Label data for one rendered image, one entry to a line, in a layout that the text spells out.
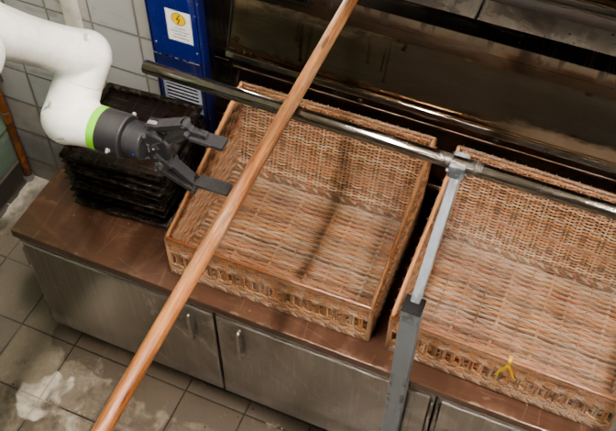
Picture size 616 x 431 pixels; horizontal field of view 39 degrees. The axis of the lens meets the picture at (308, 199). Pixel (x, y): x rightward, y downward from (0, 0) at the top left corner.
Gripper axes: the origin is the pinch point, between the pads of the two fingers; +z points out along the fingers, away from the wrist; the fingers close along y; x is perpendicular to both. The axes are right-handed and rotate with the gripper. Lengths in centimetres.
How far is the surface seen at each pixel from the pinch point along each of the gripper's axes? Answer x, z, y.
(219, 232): 15.2, 6.7, -1.0
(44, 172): -59, -109, 115
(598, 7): -43, 59, -25
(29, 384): 14, -69, 119
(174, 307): 32.5, 6.5, -1.0
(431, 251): -7.7, 42.0, 16.3
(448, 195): -16.3, 42.0, 8.1
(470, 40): -57, 35, 3
